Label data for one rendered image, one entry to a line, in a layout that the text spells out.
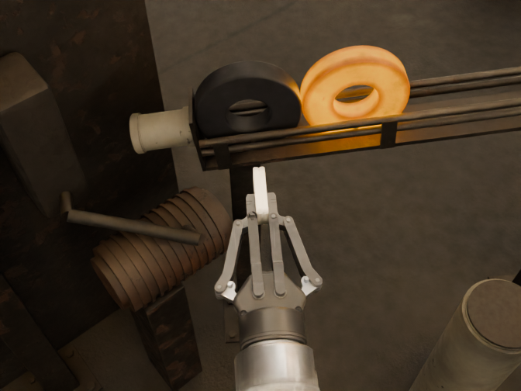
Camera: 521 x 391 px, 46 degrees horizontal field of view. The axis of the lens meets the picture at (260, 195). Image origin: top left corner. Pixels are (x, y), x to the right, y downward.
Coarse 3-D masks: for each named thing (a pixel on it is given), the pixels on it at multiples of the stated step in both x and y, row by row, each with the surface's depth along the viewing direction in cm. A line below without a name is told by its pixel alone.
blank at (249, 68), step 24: (216, 72) 83; (240, 72) 81; (264, 72) 82; (216, 96) 83; (240, 96) 84; (264, 96) 84; (288, 96) 84; (216, 120) 87; (240, 120) 91; (264, 120) 89; (288, 120) 88
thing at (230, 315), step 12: (240, 168) 95; (252, 168) 95; (240, 180) 97; (252, 180) 98; (240, 192) 100; (252, 192) 100; (240, 204) 103; (240, 216) 106; (240, 252) 115; (240, 264) 119; (240, 276) 123; (492, 276) 150; (504, 276) 150; (516, 276) 143; (228, 312) 145; (228, 324) 143; (228, 336) 141
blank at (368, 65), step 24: (360, 48) 82; (312, 72) 84; (336, 72) 82; (360, 72) 82; (384, 72) 82; (312, 96) 85; (384, 96) 86; (408, 96) 86; (312, 120) 89; (336, 120) 89
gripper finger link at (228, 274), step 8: (240, 224) 75; (232, 232) 74; (240, 232) 74; (232, 240) 74; (240, 240) 76; (232, 248) 73; (232, 256) 73; (232, 264) 72; (224, 272) 71; (232, 272) 71; (224, 280) 71; (232, 280) 72; (216, 288) 70; (224, 288) 70; (216, 296) 72
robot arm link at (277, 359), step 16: (240, 352) 65; (256, 352) 64; (272, 352) 63; (288, 352) 63; (304, 352) 64; (240, 368) 64; (256, 368) 63; (272, 368) 62; (288, 368) 62; (304, 368) 63; (240, 384) 64; (256, 384) 62; (272, 384) 61; (288, 384) 61; (304, 384) 62
